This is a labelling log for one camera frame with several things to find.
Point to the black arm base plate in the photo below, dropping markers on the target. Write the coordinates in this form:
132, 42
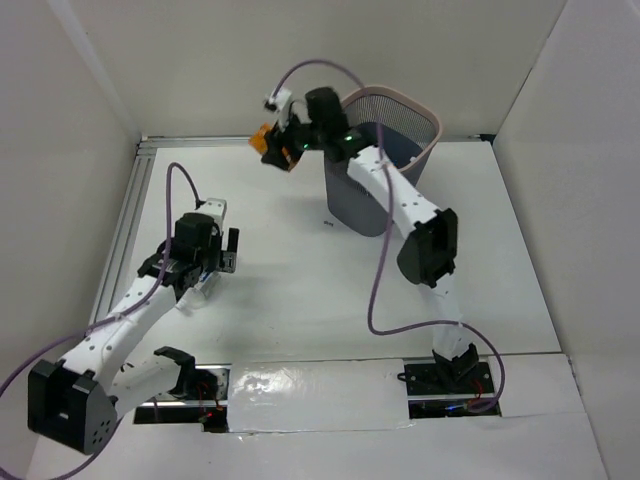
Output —
429, 397

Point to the orange juice bottle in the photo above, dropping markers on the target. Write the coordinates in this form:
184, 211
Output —
269, 143

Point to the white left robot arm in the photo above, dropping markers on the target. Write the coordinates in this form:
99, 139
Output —
78, 400

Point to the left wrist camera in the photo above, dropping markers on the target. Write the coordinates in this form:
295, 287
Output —
214, 208

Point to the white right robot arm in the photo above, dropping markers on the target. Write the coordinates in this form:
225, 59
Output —
376, 143

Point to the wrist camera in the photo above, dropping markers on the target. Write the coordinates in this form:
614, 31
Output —
214, 208
280, 103

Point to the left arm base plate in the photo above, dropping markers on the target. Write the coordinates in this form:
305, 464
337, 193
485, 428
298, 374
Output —
204, 404

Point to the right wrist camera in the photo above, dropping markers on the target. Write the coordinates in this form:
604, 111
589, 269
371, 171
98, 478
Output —
280, 103

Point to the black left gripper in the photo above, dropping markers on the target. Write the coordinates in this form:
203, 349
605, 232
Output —
225, 259

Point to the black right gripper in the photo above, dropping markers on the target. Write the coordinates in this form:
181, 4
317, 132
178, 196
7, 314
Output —
277, 139

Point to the white-cap Aquafina water bottle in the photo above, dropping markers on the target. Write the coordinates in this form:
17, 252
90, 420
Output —
197, 296

